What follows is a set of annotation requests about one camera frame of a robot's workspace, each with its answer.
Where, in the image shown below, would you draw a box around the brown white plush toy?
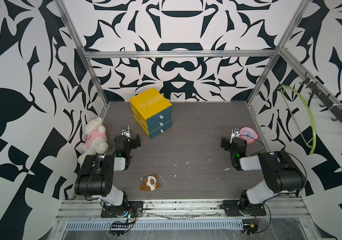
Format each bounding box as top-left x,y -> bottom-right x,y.
140,174 -> 161,192

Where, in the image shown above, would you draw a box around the black wall hook rack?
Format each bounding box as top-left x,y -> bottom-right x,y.
301,72 -> 342,124

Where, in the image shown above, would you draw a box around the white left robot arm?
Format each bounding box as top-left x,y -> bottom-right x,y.
74,134 -> 141,208

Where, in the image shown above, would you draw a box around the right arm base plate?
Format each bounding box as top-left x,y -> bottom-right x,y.
220,200 -> 267,217

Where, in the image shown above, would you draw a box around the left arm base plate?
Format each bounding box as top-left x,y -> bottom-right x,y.
101,201 -> 144,218

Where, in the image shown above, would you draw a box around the pink alarm clock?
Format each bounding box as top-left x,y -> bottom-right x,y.
239,127 -> 258,144

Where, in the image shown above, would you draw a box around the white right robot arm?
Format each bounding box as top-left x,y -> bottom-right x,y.
220,137 -> 306,215

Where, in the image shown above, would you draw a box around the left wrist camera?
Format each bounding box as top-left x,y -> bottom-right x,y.
121,126 -> 133,139

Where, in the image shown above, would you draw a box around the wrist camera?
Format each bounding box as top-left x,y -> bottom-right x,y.
230,128 -> 240,143
121,126 -> 133,139

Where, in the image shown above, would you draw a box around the green toy bow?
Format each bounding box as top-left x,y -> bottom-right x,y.
278,85 -> 317,156

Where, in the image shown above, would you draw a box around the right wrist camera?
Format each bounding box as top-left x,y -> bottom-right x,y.
230,128 -> 240,143

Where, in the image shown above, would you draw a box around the teal top drawer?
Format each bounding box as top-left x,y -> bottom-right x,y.
147,106 -> 173,126

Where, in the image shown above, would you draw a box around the white plush dog pink shirt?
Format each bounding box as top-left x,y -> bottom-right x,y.
78,117 -> 109,165

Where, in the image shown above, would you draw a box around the yellow drawer cabinet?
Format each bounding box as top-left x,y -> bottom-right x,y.
130,88 -> 172,138

